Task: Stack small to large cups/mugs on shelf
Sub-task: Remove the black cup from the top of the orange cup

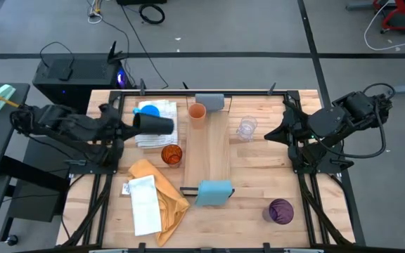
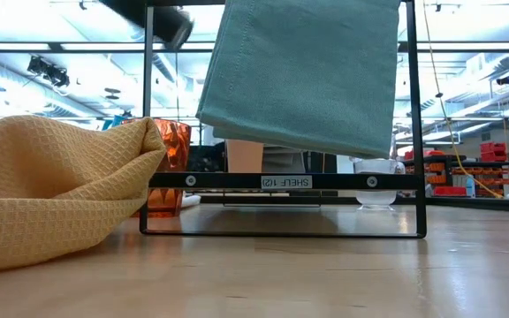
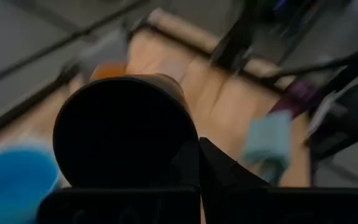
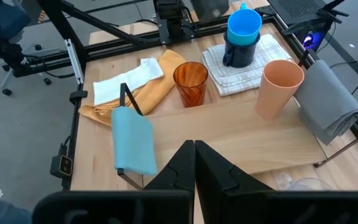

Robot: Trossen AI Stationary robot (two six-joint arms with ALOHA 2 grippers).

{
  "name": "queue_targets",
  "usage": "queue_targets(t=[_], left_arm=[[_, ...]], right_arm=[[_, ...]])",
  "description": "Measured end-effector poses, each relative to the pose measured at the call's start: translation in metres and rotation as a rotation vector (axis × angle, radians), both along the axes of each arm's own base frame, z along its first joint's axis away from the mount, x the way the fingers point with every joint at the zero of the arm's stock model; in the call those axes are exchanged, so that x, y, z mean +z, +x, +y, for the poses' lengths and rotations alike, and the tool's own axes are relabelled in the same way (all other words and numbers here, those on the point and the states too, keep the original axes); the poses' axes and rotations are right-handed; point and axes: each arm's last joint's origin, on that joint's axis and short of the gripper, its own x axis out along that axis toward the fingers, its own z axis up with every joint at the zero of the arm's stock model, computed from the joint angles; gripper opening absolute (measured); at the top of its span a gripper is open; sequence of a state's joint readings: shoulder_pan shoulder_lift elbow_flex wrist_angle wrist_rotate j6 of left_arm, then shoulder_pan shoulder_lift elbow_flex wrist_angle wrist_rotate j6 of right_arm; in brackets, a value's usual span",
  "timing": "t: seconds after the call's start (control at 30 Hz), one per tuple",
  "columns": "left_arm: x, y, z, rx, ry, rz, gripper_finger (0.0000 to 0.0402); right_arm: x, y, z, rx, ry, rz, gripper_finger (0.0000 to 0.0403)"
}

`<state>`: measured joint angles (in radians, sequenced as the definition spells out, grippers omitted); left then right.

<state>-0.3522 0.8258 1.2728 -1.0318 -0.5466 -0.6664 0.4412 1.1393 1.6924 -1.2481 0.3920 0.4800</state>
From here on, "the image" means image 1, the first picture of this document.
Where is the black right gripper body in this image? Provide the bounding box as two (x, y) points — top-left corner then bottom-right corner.
(283, 100), (316, 145)

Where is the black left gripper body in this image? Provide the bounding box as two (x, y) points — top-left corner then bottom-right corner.
(95, 103), (133, 141)

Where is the black plastic cup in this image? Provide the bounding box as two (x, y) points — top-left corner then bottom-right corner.
(132, 112), (175, 136)

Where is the bright blue plastic mug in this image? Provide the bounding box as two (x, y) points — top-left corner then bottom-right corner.
(133, 104), (161, 119)

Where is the clear glass mug with handle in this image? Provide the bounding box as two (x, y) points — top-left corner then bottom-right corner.
(236, 115), (259, 142)

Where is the amber translucent tumbler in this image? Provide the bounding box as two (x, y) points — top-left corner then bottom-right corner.
(160, 143), (184, 169)

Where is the purple translucent tumbler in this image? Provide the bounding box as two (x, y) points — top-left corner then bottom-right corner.
(262, 198), (295, 226)

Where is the small pale orange cup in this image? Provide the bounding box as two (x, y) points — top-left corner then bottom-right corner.
(188, 102), (207, 130)

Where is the white plaid dish towel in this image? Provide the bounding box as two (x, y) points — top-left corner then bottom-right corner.
(134, 99), (179, 148)

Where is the black computer tower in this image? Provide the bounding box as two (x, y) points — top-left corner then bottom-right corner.
(32, 52), (135, 122)

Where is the small black box device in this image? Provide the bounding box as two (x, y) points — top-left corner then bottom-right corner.
(57, 66), (73, 82)

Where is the black wifi antenna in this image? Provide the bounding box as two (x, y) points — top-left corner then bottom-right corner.
(106, 40), (128, 65)

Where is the white folded cloth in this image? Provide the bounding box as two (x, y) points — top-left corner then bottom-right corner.
(128, 174), (163, 237)

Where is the yellow waffle cloth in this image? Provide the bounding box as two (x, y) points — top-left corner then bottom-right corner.
(127, 159), (191, 247)

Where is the mint green stapler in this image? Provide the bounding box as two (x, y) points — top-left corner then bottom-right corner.
(0, 84), (17, 112)

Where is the black desk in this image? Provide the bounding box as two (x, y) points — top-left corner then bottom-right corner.
(0, 82), (31, 180)

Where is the black aluminium table frame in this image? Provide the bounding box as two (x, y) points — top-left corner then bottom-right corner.
(56, 82), (367, 253)

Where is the thin black floor cable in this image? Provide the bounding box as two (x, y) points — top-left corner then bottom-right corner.
(120, 3), (170, 91)

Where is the black pedestal stand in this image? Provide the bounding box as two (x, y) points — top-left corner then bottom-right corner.
(7, 135), (84, 223)

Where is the white floor cable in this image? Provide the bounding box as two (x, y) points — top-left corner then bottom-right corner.
(364, 0), (405, 52)

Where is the white and yellow cable bundle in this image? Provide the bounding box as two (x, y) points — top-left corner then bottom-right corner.
(87, 0), (104, 25)

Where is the coiled black cable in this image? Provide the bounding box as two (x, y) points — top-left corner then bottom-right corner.
(138, 3), (166, 25)

